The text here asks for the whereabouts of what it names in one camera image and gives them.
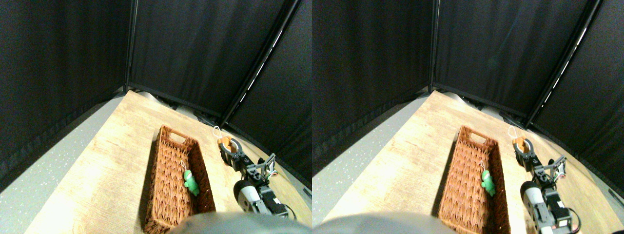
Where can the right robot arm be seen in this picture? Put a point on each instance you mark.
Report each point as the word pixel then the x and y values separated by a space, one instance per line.
pixel 534 197
pixel 248 195

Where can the black curtain stand foot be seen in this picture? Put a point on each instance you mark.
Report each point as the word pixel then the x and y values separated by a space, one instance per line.
pixel 168 101
pixel 615 196
pixel 472 101
pixel 208 118
pixel 513 119
pixel 307 192

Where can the black bracket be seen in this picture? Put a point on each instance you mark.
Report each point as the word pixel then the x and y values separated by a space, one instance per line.
pixel 559 168

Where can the green plush toy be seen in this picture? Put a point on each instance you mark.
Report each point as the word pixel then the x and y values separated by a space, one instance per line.
pixel 489 184
pixel 191 184

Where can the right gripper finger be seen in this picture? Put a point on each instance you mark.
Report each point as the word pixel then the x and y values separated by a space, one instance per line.
pixel 533 146
pixel 519 155
pixel 239 146
pixel 225 155

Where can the brown wicker basket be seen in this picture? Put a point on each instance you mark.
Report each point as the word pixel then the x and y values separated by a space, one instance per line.
pixel 170 185
pixel 465 185

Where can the black curtain stand pole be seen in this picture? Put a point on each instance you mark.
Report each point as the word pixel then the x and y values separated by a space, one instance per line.
pixel 258 63
pixel 434 48
pixel 563 63
pixel 130 48

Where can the orange bear plush toy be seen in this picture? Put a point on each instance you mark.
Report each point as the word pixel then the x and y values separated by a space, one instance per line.
pixel 522 145
pixel 228 145

